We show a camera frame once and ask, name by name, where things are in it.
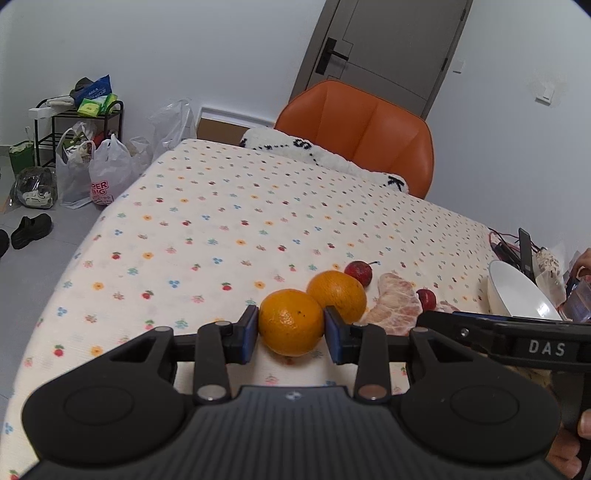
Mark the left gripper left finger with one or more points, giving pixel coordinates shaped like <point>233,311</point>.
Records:
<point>212,348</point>

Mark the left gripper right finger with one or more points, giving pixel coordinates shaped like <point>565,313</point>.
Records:
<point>368,347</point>

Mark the peeled pomelo segment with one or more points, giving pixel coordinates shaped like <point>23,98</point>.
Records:
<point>446,307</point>
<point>398,306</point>

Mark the large orange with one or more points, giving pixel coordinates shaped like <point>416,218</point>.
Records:
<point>291,322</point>
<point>345,293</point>

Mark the red cherry apple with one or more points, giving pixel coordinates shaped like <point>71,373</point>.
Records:
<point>361,271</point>
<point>427,299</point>

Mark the person right hand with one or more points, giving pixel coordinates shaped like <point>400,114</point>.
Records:
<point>563,454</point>

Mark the clear plastic cup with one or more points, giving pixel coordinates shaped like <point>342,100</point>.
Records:
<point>577,307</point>

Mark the white plate blue rim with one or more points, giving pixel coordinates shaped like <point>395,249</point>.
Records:
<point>511,293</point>

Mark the black phone on stand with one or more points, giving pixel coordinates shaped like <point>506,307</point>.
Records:
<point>526,255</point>

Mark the floral tablecloth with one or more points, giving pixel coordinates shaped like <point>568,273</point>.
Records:
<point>210,229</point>

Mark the white shopping bag red print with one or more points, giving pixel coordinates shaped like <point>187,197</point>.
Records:
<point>113,169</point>

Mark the orange leather chair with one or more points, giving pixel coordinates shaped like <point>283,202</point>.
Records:
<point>366,130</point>

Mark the white fluffy cushion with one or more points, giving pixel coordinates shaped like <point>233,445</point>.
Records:
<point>269,140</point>

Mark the black shoe right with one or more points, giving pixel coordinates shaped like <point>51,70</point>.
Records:
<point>31,229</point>

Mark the black shoe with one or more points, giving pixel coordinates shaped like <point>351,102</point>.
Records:
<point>4,243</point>
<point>31,229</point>

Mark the black shoe left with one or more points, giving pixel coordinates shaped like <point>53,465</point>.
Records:
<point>4,243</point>

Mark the clear bag with shoes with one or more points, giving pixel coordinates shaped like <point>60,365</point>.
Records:
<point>35,187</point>

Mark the white bag with groceries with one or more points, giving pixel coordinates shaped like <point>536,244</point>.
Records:
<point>73,154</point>

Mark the green package on shelf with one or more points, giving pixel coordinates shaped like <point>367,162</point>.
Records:
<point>96,106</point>

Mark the green paper bag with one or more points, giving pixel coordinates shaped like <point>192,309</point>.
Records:
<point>22,156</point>

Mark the black metal shelf rack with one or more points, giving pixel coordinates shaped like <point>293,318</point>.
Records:
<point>50,123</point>

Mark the blue package on shelf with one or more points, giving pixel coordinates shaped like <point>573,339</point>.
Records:
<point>88,89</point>

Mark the grey door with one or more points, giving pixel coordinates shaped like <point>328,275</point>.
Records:
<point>398,50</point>

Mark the cardboard box by wall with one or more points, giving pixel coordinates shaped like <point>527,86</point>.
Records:
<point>226,127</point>

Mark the white plastic bag by wall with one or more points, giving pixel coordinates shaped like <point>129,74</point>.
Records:
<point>171,125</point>

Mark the wall light switch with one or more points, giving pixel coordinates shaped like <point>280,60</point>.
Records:
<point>546,93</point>

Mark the black door handle lock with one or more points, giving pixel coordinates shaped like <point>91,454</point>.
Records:
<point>328,51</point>

